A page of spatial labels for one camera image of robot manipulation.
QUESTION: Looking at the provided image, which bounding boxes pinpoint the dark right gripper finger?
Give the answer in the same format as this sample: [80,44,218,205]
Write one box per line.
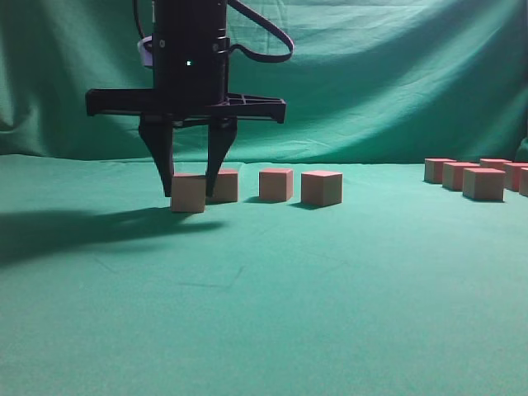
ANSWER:
[139,117,174,197]
[205,117,238,197]

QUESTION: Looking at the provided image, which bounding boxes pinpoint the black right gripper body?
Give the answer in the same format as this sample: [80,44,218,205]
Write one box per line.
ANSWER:
[85,32,286,125]

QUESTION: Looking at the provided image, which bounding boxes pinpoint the pink cube column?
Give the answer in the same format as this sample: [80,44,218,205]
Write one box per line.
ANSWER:
[462,167,506,202]
[503,162,528,192]
[479,158,512,171]
[258,168,294,202]
[170,173,205,213]
[424,158,455,184]
[519,167,528,197]
[210,169,238,203]
[442,162,480,191]
[301,170,343,206]

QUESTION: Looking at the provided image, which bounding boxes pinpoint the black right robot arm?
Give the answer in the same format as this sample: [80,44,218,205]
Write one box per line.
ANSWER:
[85,1,294,197]

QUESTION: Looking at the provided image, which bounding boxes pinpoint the green cloth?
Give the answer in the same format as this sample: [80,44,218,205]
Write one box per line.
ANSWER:
[1,1,527,395]

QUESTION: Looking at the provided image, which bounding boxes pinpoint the black cable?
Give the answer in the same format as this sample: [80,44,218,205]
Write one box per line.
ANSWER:
[229,0,295,64]

